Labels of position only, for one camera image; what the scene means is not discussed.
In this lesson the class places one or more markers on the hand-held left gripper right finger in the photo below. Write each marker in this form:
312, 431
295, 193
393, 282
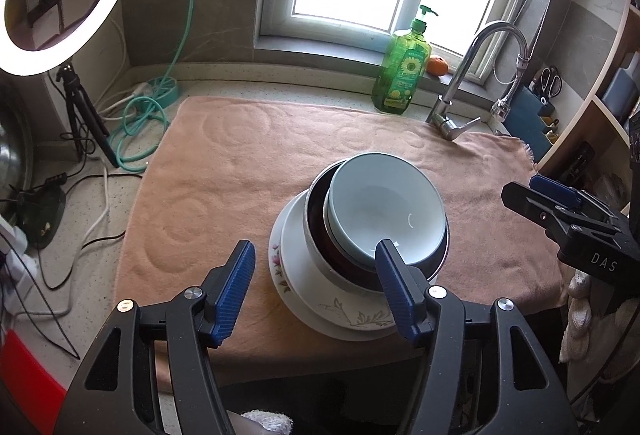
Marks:
395, 295

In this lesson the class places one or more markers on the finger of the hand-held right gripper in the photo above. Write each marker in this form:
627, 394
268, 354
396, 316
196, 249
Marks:
530, 205
555, 190

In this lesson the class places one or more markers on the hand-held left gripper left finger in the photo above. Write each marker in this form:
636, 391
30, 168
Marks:
235, 295

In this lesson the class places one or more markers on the white plate purple blossom print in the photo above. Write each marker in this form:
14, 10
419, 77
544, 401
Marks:
276, 265

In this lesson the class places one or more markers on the white plate leaf print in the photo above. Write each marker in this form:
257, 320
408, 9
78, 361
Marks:
340, 310

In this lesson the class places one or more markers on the light blue ceramic bowl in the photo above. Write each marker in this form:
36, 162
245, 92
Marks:
380, 215

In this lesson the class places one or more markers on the large steel bowl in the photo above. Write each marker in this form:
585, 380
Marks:
306, 220

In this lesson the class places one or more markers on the person's left forearm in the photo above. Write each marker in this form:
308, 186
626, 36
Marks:
232, 425

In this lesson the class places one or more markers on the person's right hand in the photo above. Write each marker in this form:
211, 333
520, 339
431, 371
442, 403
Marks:
580, 315

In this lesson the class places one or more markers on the person's left hand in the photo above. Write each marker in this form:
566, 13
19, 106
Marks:
270, 422

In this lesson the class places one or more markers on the blue utensil holder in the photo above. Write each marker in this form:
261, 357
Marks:
530, 120

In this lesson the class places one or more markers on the wooden shelf unit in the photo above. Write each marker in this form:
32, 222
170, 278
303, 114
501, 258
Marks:
600, 125

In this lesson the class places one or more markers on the pink towel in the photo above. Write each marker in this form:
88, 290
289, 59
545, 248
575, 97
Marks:
215, 195

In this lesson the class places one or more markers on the scissors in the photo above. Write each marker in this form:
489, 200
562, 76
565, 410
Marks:
550, 82

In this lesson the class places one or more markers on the chrome faucet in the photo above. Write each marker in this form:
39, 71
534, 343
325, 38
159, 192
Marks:
465, 75

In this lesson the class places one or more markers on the orange fruit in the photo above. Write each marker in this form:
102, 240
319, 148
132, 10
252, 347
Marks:
437, 66

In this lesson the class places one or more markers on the green dish soap bottle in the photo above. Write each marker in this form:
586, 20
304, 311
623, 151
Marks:
402, 70

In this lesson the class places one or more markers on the dark green round base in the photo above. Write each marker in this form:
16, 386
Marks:
42, 217

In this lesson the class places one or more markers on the white plug adapters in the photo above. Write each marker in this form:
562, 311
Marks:
17, 260

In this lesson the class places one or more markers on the red box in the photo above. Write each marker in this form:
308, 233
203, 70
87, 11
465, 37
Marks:
25, 380

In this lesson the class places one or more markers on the black tripod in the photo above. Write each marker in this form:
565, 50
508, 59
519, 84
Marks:
85, 115

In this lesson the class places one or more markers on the steel pot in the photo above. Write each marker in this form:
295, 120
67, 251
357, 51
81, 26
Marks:
15, 155

